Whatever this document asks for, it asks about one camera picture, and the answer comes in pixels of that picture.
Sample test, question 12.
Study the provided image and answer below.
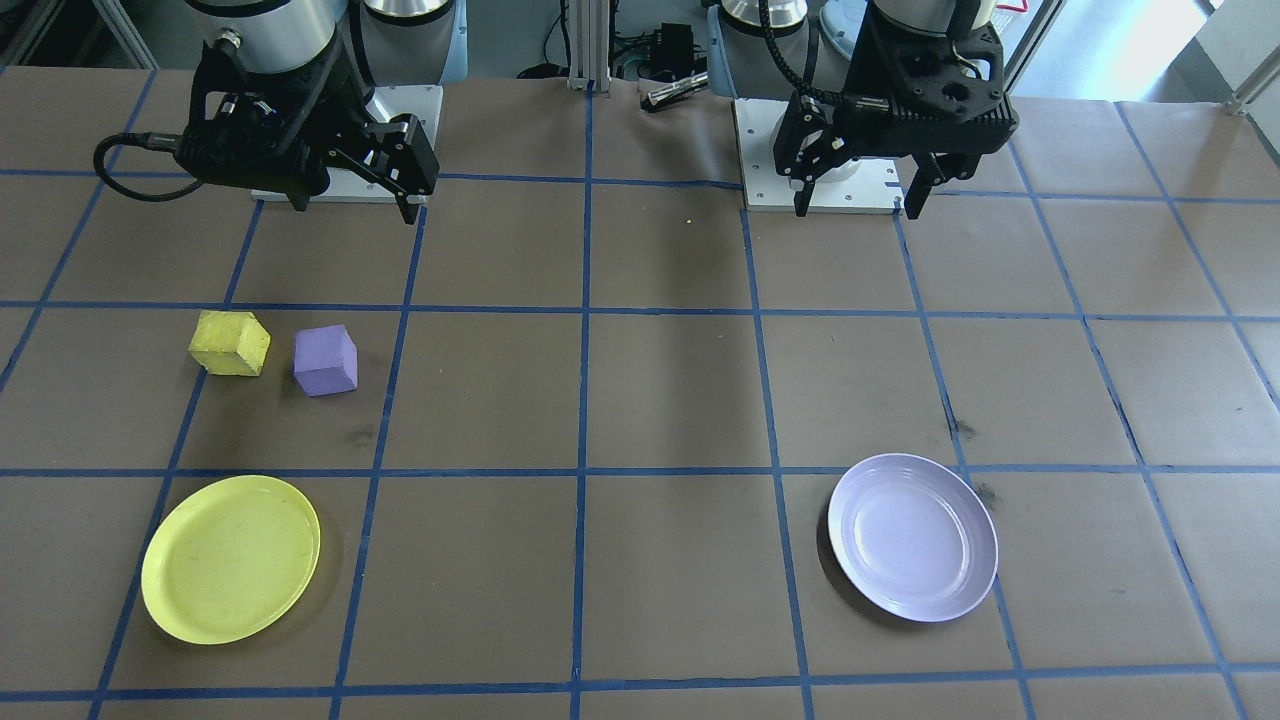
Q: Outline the yellow foam block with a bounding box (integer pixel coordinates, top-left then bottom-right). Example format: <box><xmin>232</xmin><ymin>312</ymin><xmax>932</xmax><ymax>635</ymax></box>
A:
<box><xmin>188</xmin><ymin>309</ymin><xmax>272</xmax><ymax>378</ymax></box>

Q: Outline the purple foam block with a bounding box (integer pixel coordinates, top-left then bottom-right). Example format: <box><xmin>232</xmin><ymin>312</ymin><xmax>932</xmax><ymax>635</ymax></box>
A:
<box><xmin>293</xmin><ymin>324</ymin><xmax>359</xmax><ymax>398</ymax></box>

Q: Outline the shiny metal cylinder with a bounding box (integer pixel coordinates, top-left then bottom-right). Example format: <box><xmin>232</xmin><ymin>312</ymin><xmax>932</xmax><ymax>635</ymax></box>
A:
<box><xmin>643</xmin><ymin>72</ymin><xmax>711</xmax><ymax>111</ymax></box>

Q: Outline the small black electronics box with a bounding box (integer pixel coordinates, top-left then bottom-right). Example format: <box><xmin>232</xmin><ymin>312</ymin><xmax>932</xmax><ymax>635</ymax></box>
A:
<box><xmin>648</xmin><ymin>22</ymin><xmax>698</xmax><ymax>73</ymax></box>

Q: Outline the aluminium rig foot bar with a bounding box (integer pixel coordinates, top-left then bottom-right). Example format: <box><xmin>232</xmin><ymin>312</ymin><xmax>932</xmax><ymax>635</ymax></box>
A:
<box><xmin>1228</xmin><ymin>72</ymin><xmax>1280</xmax><ymax>117</ymax></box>

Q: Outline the yellow plate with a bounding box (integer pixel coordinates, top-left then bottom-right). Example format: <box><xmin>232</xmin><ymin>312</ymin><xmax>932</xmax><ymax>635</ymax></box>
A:
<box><xmin>140</xmin><ymin>474</ymin><xmax>322</xmax><ymax>646</ymax></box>

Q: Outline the purple plate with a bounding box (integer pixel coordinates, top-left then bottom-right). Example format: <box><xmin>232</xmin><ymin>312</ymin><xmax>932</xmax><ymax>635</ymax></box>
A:
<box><xmin>827</xmin><ymin>453</ymin><xmax>1000</xmax><ymax>624</ymax></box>

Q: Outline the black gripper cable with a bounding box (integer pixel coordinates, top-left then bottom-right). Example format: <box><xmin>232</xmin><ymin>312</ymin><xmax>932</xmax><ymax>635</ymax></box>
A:
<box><xmin>93</xmin><ymin>130</ymin><xmax>201</xmax><ymax>204</ymax></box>
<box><xmin>757</xmin><ymin>0</ymin><xmax>861</xmax><ymax>109</ymax></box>

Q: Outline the metal V-shaped frame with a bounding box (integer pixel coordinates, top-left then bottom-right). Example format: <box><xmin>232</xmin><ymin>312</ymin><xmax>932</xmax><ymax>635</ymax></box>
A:
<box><xmin>0</xmin><ymin>0</ymin><xmax>158</xmax><ymax>71</ymax></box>

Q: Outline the aluminium profile post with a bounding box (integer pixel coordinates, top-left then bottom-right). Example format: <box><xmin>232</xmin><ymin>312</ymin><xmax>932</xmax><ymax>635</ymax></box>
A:
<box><xmin>565</xmin><ymin>0</ymin><xmax>611</xmax><ymax>93</ymax></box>

